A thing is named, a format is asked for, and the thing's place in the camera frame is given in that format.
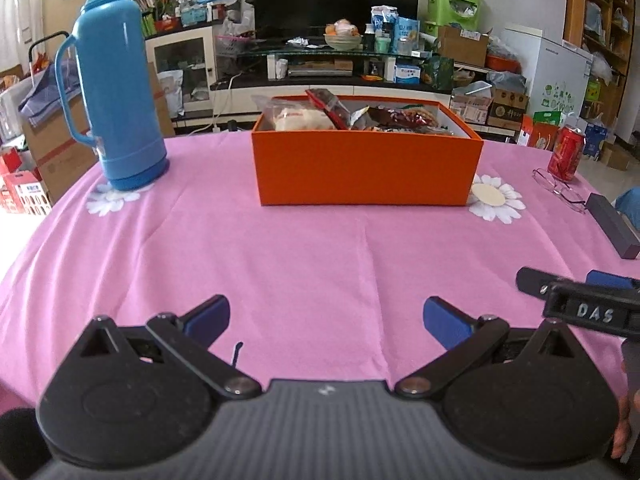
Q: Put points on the beige clear snack bag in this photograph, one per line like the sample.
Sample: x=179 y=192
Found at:
x=280 y=114

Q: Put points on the wooden bookshelf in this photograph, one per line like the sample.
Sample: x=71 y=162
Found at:
x=606 y=29

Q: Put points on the cardboard box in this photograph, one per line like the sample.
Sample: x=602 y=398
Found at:
x=60 y=160

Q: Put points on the dark grey glasses case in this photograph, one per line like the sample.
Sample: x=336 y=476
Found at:
x=615 y=226

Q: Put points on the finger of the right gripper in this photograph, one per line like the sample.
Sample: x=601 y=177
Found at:
x=542 y=285
x=599 y=278

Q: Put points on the white daisy coaster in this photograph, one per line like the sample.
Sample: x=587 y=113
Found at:
x=492 y=199

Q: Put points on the dark red cookie pack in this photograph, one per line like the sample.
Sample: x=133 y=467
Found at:
x=413 y=118

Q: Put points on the white tv cabinet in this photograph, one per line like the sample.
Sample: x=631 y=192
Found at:
x=275 y=73

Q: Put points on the pink tablecloth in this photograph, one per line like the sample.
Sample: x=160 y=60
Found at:
x=315 y=292

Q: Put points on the blue thermos flask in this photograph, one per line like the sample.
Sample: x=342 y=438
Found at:
x=115 y=86

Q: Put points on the red soda can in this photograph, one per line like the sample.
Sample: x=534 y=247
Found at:
x=566 y=154

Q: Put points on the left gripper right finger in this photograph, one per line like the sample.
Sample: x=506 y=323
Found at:
x=468 y=343

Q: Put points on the orange storage box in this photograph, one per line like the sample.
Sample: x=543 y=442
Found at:
x=365 y=167

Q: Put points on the fruit bowl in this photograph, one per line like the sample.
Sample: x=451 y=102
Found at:
x=342 y=35

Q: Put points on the white glass door cabinet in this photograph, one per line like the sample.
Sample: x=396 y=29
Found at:
x=191 y=50

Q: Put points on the red Chinese snack bag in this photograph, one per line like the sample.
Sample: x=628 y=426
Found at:
x=332 y=106

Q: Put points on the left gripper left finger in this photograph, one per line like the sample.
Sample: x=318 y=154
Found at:
x=188 y=338

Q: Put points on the clear eyeglasses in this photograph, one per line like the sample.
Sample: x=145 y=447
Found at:
x=565 y=193

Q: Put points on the white chest freezer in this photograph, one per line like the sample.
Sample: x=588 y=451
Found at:
x=556 y=72

